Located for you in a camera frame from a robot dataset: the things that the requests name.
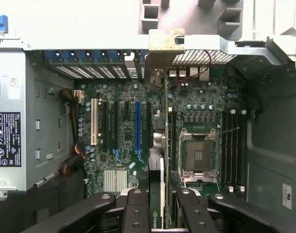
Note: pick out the open Dell PC case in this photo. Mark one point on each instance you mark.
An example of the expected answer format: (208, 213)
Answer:
(271, 145)

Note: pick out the thin locking lever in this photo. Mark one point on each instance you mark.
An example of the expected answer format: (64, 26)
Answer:
(229, 130)

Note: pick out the grey power supply unit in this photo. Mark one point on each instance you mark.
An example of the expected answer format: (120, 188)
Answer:
(7, 97)

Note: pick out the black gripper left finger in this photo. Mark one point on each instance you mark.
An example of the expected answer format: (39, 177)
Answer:
(138, 213)

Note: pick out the blue expansion slot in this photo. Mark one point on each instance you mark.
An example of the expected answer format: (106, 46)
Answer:
(137, 126)

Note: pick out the white PCI expansion slot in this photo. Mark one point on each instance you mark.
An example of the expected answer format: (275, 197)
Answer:
(94, 121)

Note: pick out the black RAM slot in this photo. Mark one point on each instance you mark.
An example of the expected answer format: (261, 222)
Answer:
(242, 150)
(229, 150)
(235, 150)
(224, 150)

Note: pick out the green motherboard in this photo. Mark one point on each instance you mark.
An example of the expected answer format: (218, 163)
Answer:
(123, 126)

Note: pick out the blue case latch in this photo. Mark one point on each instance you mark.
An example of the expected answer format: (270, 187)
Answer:
(0, 23)

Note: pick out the black short expansion slot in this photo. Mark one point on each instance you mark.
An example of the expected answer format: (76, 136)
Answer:
(126, 108)

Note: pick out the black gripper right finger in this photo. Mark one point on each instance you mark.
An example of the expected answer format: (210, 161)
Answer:
(196, 216)

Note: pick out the silver chipset heat sink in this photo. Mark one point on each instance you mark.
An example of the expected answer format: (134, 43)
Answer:
(115, 180)

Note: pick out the metal socket cover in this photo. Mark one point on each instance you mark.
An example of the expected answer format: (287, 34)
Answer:
(199, 180)

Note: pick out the black plastic shroud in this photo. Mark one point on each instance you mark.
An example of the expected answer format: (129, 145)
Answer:
(53, 194)

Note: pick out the CPU socket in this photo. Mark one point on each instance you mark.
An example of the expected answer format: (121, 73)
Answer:
(199, 155)

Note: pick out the black long expansion slot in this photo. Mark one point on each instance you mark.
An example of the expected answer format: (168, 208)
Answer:
(148, 121)
(106, 126)
(115, 126)

